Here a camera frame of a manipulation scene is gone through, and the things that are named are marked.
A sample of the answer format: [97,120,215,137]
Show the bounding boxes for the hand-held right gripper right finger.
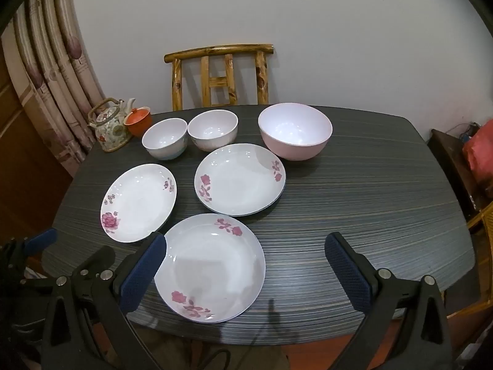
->
[324,232,453,370]

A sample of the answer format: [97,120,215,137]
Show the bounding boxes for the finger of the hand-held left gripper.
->
[76,245,116,275]
[0,228,58,263]

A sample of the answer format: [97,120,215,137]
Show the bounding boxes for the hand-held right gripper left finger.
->
[40,231,168,370]

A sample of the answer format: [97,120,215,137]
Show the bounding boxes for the white plate with pink flowers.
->
[194,143,286,216]
[154,213,266,323]

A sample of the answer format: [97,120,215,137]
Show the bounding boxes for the white plate with purple flowers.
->
[101,164,178,243]

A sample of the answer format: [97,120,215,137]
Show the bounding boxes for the white bowl with blue base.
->
[142,118,189,160]

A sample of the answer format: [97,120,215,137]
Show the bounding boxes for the large pink bowl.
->
[258,103,333,161]

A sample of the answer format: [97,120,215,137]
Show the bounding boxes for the white bowl with pink base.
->
[187,109,239,152]

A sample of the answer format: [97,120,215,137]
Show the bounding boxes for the brown wooden door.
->
[0,58,74,247]

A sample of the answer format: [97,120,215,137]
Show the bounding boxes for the floral ceramic teapot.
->
[87,97,136,153]

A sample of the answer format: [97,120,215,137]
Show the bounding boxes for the orange lidded tea cup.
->
[123,106,153,137]

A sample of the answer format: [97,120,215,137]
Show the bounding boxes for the dark wooden side cabinet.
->
[427,121,493,232]

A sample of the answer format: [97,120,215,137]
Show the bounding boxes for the beige patterned curtain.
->
[0,0,106,178]

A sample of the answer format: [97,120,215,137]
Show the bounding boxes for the red plastic bag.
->
[462,119,493,186]

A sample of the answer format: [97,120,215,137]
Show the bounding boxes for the wooden bamboo chair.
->
[164,43,275,112]

